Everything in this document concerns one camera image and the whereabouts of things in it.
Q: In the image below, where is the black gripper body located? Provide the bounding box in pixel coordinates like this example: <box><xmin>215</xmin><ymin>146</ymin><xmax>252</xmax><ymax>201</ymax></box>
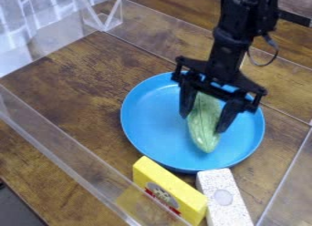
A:
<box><xmin>171</xmin><ymin>56</ymin><xmax>266</xmax><ymax>113</ymax></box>

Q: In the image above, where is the white speckled block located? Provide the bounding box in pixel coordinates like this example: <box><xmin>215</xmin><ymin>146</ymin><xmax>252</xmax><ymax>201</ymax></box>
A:
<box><xmin>197</xmin><ymin>169</ymin><xmax>253</xmax><ymax>226</ymax></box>

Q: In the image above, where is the clear acrylic enclosure wall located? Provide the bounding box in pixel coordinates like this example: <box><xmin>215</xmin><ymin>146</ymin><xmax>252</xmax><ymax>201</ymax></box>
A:
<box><xmin>0</xmin><ymin>0</ymin><xmax>312</xmax><ymax>226</ymax></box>

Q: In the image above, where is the yellow sponge block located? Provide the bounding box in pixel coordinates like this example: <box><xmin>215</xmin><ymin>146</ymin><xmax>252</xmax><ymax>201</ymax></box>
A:
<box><xmin>131</xmin><ymin>155</ymin><xmax>210</xmax><ymax>226</ymax></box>

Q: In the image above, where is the blue round tray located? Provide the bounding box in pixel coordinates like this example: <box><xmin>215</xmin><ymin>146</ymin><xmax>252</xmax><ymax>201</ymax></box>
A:
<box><xmin>120</xmin><ymin>73</ymin><xmax>265</xmax><ymax>173</ymax></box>

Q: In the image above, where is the black cable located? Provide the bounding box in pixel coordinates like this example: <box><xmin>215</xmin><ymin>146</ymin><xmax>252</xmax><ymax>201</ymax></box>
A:
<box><xmin>246</xmin><ymin>33</ymin><xmax>280</xmax><ymax>67</ymax></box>

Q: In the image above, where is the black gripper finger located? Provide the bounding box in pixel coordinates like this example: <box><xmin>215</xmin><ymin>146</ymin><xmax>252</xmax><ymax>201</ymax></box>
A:
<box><xmin>215</xmin><ymin>98</ymin><xmax>245</xmax><ymax>133</ymax></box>
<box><xmin>179</xmin><ymin>80</ymin><xmax>197</xmax><ymax>118</ymax></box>

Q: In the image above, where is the white curtain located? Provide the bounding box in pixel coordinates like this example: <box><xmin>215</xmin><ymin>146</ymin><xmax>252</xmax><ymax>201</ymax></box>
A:
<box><xmin>0</xmin><ymin>0</ymin><xmax>118</xmax><ymax>77</ymax></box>

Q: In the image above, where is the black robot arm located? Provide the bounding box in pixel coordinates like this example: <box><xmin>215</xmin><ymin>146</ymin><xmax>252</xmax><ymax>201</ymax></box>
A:
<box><xmin>171</xmin><ymin>0</ymin><xmax>278</xmax><ymax>133</ymax></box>

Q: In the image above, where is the green bitter gourd toy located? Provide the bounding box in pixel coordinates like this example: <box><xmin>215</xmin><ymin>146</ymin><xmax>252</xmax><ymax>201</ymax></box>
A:
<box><xmin>186</xmin><ymin>92</ymin><xmax>221</xmax><ymax>153</ymax></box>

